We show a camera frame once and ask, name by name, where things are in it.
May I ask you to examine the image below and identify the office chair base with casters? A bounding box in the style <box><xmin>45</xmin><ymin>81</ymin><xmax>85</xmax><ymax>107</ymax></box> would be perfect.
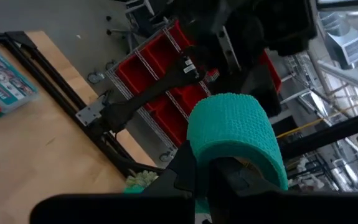
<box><xmin>105</xmin><ymin>14</ymin><xmax>142</xmax><ymax>43</ymax></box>

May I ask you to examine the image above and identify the wire shelf with red bins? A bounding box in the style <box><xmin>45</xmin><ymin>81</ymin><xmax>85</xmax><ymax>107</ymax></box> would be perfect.
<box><xmin>105</xmin><ymin>20</ymin><xmax>282</xmax><ymax>162</ymax></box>

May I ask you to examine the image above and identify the silver ceiling duct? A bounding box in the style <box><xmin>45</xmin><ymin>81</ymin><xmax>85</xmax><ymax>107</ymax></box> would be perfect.
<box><xmin>317</xmin><ymin>11</ymin><xmax>358</xmax><ymax>97</ymax></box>

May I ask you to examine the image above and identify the white ceiling vent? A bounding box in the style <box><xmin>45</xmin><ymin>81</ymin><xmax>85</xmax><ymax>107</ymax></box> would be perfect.
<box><xmin>324</xmin><ymin>29</ymin><xmax>358</xmax><ymax>70</ymax></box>

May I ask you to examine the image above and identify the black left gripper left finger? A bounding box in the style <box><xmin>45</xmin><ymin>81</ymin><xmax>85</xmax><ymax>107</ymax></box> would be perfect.
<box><xmin>143</xmin><ymin>139</ymin><xmax>198</xmax><ymax>198</ymax></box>

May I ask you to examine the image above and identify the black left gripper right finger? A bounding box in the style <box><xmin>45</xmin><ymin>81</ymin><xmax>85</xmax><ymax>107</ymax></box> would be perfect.
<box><xmin>208</xmin><ymin>157</ymin><xmax>279</xmax><ymax>200</ymax></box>

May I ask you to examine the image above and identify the grey caster wheel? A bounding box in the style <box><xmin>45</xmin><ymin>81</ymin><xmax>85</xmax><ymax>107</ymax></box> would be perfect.
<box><xmin>87</xmin><ymin>70</ymin><xmax>105</xmax><ymax>85</ymax></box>

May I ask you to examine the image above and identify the teal white first aid kit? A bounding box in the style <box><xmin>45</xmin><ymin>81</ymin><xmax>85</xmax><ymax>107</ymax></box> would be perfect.
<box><xmin>0</xmin><ymin>49</ymin><xmax>39</xmax><ymax>118</ymax></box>

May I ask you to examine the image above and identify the teal elastic bandage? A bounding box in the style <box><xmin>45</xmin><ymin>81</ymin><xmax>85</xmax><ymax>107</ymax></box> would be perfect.
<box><xmin>123</xmin><ymin>92</ymin><xmax>289</xmax><ymax>215</ymax></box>

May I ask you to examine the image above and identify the green artificial plant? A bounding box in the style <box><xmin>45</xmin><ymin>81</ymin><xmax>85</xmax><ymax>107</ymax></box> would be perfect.
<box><xmin>125</xmin><ymin>169</ymin><xmax>160</xmax><ymax>187</ymax></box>

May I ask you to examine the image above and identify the grey metal bracket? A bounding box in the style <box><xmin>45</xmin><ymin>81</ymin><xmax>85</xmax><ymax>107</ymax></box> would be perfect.
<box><xmin>75</xmin><ymin>98</ymin><xmax>108</xmax><ymax>127</ymax></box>

